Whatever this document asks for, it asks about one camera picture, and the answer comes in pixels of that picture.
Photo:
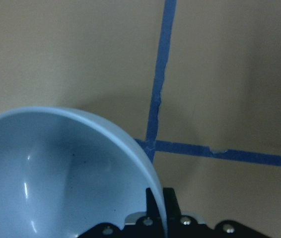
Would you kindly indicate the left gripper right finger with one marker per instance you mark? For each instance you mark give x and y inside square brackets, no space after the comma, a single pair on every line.
[172,208]

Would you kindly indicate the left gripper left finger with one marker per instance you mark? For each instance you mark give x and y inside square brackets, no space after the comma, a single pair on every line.
[152,210]

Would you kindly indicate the blue bowl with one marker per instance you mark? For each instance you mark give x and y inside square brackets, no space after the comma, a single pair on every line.
[63,171]

